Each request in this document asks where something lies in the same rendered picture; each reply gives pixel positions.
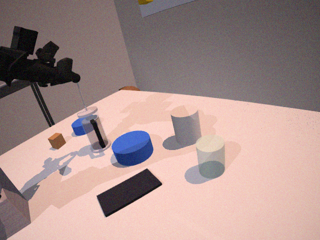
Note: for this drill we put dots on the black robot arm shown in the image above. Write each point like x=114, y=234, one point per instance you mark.
x=13, y=61

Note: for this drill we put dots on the glass french press with black knob plunger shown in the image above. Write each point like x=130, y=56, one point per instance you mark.
x=93, y=127

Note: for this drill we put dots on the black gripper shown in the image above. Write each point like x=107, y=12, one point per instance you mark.
x=44, y=73

